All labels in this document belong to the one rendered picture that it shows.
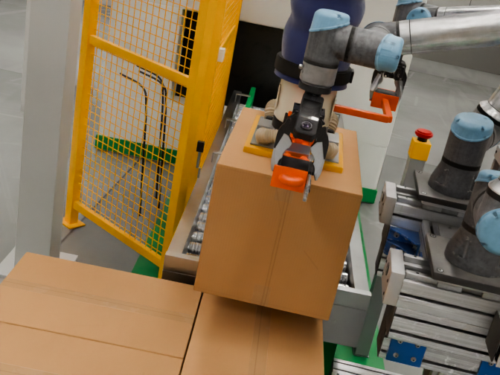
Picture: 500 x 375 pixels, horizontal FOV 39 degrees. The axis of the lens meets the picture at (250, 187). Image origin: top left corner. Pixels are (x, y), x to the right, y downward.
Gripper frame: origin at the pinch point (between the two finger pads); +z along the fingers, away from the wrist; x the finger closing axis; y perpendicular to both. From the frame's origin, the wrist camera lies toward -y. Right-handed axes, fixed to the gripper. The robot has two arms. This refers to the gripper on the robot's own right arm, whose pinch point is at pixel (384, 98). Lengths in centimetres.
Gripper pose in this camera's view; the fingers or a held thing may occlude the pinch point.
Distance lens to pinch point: 244.9
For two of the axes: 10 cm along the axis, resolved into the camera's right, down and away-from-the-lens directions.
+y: -1.2, 3.7, -9.2
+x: 9.8, 2.0, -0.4
